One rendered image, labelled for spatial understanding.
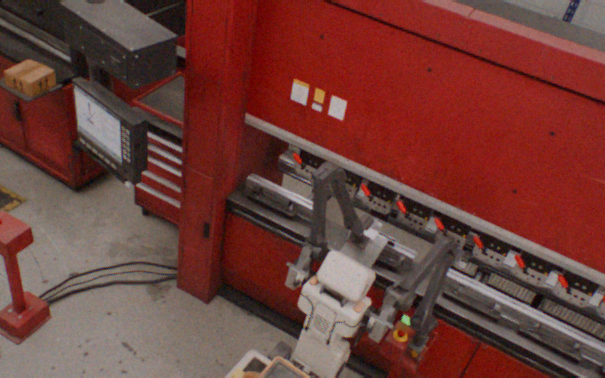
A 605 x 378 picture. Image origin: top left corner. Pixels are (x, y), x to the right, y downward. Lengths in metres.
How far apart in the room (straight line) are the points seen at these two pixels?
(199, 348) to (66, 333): 0.78
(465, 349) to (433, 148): 1.14
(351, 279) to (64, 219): 2.64
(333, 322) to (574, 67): 1.39
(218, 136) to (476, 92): 1.31
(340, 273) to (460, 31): 1.10
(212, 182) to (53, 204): 1.72
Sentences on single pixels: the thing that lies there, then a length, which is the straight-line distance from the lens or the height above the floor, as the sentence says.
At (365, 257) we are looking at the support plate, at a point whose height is 1.00.
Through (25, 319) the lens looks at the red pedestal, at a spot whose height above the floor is 0.12.
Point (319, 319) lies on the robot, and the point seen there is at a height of 1.13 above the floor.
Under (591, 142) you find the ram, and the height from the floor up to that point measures 1.98.
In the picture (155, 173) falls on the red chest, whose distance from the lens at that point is 4.34.
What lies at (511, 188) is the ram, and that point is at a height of 1.63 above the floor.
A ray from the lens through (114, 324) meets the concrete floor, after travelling 4.12.
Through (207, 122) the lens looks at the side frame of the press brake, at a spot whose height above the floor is 1.40.
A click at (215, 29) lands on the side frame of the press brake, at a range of 2.99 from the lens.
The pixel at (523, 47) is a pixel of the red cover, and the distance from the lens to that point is 2.64.
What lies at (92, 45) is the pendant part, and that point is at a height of 1.84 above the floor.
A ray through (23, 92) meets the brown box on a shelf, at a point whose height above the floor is 1.00.
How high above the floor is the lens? 3.28
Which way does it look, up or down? 40 degrees down
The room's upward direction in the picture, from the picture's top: 12 degrees clockwise
